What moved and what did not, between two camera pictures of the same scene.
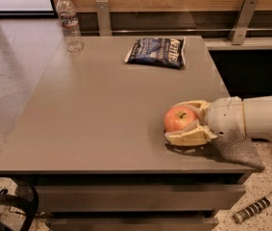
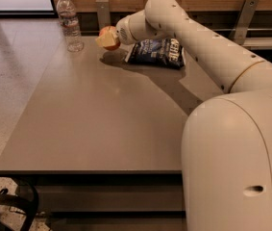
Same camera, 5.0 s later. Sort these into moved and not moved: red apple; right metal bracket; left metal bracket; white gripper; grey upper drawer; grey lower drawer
Moved: white gripper; red apple
Not moved: right metal bracket; grey upper drawer; left metal bracket; grey lower drawer
